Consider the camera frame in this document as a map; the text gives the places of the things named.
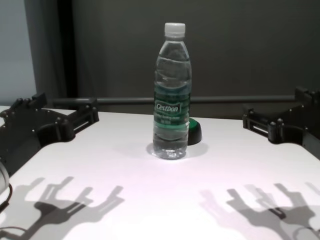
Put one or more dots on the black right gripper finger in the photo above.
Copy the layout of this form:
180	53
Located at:
257	122
308	96

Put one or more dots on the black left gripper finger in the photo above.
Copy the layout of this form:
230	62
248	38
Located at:
27	101
83	116

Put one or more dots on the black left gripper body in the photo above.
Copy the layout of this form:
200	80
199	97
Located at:
25	132

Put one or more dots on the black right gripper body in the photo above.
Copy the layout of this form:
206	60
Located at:
300	125

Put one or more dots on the green button black base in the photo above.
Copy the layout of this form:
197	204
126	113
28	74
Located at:
195	133

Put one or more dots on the clear plastic water bottle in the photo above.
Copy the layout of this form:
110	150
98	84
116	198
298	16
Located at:
172	75

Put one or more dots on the thin grey horizontal rail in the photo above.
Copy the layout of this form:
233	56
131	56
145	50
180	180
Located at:
225	100

